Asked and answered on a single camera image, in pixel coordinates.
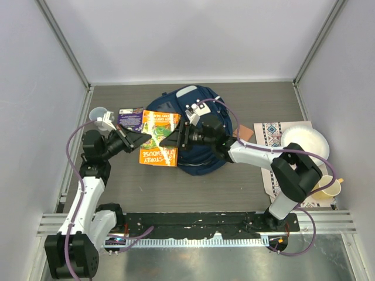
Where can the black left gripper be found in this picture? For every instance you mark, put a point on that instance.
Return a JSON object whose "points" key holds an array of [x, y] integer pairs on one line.
{"points": [[129, 139]]}

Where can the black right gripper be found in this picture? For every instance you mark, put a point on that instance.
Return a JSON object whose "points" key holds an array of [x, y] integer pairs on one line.
{"points": [[174, 139]]}

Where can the purple paperback book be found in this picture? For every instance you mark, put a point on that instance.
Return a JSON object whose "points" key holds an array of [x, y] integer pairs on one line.
{"points": [[131, 118]]}

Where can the orange paperback book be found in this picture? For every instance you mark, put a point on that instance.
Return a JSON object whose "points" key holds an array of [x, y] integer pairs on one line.
{"points": [[159, 125]]}

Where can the navy blue student backpack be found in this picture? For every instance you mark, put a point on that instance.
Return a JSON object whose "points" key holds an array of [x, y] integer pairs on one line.
{"points": [[199, 160]]}

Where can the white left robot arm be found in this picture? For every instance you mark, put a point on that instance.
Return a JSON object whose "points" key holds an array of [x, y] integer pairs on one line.
{"points": [[73, 252]]}

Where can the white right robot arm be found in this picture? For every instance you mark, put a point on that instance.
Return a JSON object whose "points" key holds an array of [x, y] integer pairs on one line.
{"points": [[292, 168]]}

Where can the light blue cup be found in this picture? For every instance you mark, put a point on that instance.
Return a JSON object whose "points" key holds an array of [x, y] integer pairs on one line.
{"points": [[96, 115]]}

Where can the tan leather wallet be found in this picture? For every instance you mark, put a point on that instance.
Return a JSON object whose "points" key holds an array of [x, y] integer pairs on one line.
{"points": [[245, 133]]}

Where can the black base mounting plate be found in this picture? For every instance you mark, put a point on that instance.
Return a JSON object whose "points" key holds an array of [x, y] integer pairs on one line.
{"points": [[231, 225]]}

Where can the white paper plate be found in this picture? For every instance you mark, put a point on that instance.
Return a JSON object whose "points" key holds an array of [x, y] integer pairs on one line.
{"points": [[309, 139]]}

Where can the yellow cup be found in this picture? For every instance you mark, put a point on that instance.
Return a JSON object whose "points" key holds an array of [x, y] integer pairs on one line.
{"points": [[330, 191]]}

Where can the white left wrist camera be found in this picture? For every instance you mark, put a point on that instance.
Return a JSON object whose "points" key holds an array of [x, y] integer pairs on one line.
{"points": [[108, 121]]}

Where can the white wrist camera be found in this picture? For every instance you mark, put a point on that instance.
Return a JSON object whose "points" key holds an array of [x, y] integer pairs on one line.
{"points": [[108, 121], [195, 111]]}

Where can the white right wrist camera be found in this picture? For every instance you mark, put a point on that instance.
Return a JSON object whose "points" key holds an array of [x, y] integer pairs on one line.
{"points": [[195, 111]]}

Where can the perforated metal rail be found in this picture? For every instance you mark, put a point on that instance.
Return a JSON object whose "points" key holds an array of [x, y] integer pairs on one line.
{"points": [[216, 242]]}

